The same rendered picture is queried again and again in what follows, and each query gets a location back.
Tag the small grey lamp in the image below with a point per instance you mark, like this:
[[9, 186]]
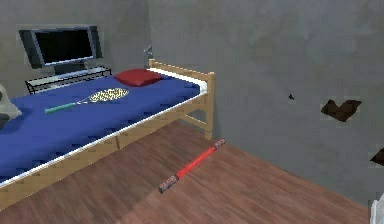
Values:
[[148, 51]]

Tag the black television set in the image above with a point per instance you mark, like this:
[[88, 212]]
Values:
[[63, 46]]

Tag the red baseball bat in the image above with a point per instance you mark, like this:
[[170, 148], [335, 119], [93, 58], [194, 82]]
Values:
[[195, 164]]

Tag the red pillow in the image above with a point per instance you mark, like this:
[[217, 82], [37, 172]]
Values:
[[138, 77]]

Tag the white pillow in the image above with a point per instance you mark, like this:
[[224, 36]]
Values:
[[7, 107]]

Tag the white object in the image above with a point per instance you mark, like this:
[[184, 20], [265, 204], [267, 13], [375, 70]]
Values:
[[378, 208]]

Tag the wooden bed with blue cover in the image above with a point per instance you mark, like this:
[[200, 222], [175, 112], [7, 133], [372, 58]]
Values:
[[83, 123]]

